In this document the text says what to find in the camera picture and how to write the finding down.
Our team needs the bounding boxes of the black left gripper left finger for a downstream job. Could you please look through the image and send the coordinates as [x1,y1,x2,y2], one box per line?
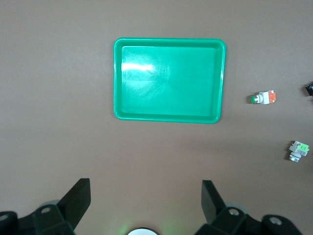
[0,178,91,235]

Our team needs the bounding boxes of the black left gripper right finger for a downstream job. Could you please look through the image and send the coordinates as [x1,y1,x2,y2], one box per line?
[195,180,304,235]

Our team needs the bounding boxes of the green pushbutton orange block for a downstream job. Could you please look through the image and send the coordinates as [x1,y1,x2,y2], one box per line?
[246,90,278,105]

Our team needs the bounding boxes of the green plastic tray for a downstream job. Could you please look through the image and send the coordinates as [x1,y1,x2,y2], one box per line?
[113,37,227,124]

